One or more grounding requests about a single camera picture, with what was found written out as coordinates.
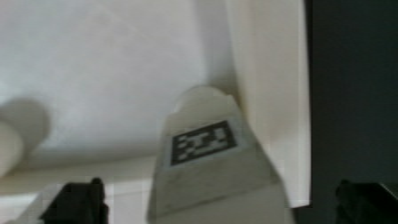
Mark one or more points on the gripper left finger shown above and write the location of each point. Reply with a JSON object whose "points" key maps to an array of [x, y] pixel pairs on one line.
{"points": [[69, 204]]}

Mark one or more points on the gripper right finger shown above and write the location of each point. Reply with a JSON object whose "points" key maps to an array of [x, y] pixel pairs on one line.
{"points": [[366, 203]]}

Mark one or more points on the white square table top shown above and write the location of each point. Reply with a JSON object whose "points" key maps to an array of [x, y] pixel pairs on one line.
{"points": [[101, 58]]}

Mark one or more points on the white table leg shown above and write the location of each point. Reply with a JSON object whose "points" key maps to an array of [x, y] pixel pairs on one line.
{"points": [[217, 186]]}

